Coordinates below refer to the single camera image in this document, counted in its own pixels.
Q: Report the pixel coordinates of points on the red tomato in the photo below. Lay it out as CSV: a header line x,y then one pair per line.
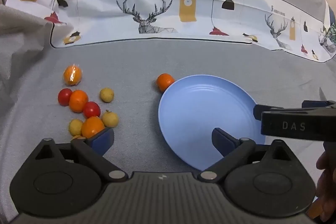
x,y
64,97
91,109

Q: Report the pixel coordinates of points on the blue plate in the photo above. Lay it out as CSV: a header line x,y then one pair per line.
x,y
199,108

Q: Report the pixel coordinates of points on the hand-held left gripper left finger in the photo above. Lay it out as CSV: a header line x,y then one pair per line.
x,y
103,138

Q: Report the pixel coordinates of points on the grey surface cloth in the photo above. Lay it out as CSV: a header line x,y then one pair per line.
x,y
136,113

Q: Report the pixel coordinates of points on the white deer-print cloth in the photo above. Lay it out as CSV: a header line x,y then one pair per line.
x,y
105,16

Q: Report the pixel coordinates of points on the plastic-wrapped orange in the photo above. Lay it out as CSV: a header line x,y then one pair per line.
x,y
72,75

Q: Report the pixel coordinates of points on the person's right hand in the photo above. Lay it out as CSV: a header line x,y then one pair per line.
x,y
328,182

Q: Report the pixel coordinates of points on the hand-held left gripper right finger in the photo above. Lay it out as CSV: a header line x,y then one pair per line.
x,y
220,140

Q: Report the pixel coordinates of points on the yellow longan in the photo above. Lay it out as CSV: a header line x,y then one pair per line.
x,y
110,119
76,137
106,95
75,127

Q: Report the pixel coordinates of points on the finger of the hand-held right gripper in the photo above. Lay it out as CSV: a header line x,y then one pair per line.
x,y
265,109

